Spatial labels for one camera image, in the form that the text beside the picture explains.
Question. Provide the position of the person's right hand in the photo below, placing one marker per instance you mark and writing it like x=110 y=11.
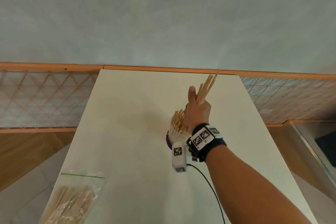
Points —
x=197 y=114

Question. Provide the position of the person's right thumb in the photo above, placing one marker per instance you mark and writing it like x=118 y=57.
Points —
x=192 y=93

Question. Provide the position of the bundle of wooden sticks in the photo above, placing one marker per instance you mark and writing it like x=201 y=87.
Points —
x=206 y=87

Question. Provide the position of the person's right forearm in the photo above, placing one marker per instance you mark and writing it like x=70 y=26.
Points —
x=244 y=187

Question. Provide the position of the wooden sticks in cup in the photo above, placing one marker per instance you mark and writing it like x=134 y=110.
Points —
x=180 y=121

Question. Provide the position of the clear cup with purple base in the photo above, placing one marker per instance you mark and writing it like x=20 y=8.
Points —
x=175 y=134

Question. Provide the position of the white cabinet with dark opening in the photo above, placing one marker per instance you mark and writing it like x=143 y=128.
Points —
x=319 y=150

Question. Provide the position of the orange lattice railing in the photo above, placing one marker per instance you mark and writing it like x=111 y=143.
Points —
x=42 y=95

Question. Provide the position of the clear zip bag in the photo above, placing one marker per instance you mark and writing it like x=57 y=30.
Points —
x=74 y=199

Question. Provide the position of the wooden sticks in bag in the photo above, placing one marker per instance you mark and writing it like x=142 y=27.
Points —
x=69 y=204

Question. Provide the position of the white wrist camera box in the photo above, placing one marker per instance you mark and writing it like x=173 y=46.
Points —
x=179 y=157

